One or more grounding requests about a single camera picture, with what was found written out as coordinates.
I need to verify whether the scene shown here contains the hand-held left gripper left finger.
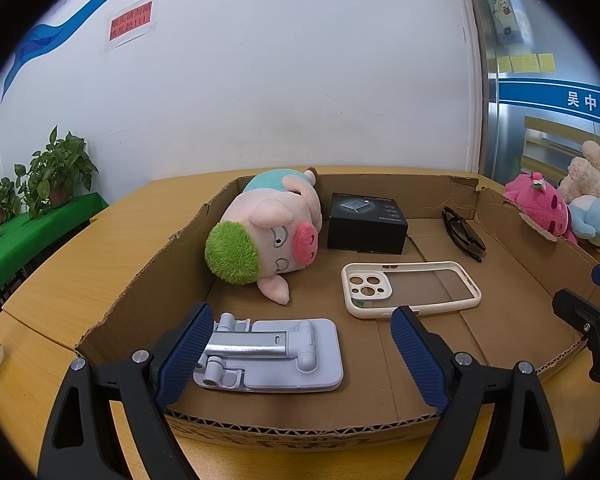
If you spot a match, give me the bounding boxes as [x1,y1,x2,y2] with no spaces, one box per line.
[37,301,216,480]

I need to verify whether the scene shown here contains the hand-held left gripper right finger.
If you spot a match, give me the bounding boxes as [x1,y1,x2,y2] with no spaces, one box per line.
[390,305,566,480]

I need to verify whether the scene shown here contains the cardboard box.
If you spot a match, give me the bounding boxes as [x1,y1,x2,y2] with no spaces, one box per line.
[75,172,600,443]

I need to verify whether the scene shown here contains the grey folding phone stand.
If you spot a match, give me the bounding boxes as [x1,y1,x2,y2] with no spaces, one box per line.
[192,312,344,392]

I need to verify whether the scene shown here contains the cream phone case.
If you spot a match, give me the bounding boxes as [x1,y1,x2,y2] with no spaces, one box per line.
[341,260,482,321]

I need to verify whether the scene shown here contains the black sunglasses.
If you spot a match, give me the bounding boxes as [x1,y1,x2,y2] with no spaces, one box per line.
[441,206,487,263]

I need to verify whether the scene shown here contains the black product box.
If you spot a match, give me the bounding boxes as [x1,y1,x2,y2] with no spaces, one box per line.
[327,192,409,254]

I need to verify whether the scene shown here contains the pig plush toy green hair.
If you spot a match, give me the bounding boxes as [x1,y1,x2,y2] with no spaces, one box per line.
[205,166,323,306]

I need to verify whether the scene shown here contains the light blue plush toy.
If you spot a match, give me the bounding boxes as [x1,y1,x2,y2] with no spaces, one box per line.
[569,195,600,248]

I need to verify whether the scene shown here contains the pink plush toy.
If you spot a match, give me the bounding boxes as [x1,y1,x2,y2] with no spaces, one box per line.
[503,171,573,243]

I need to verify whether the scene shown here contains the beige plush toy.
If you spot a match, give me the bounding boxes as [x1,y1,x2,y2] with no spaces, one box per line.
[557,140,600,204]

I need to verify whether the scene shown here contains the green table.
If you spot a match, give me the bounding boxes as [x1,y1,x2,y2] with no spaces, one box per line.
[0,192,110,321]

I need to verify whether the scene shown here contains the blue banner strip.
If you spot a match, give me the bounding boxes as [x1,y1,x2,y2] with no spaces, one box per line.
[497,76,600,131]

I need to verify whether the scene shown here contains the large potted plant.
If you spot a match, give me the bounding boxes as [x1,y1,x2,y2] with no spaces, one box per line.
[15,126,98,216]

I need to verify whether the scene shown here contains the small potted plant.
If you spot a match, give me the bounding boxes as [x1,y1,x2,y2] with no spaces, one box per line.
[0,174,23,226]

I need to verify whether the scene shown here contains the cartoon poster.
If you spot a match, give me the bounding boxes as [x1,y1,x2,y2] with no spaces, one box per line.
[486,0,533,46]

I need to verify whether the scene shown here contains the metal door frame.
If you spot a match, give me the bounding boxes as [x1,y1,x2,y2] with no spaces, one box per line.
[457,0,501,176]

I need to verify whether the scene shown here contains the red wall sign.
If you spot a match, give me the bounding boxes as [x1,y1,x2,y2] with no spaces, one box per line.
[104,0,158,52]

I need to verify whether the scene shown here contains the blue wave wall decal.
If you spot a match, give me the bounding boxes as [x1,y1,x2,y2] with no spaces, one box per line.
[1,0,396,103]

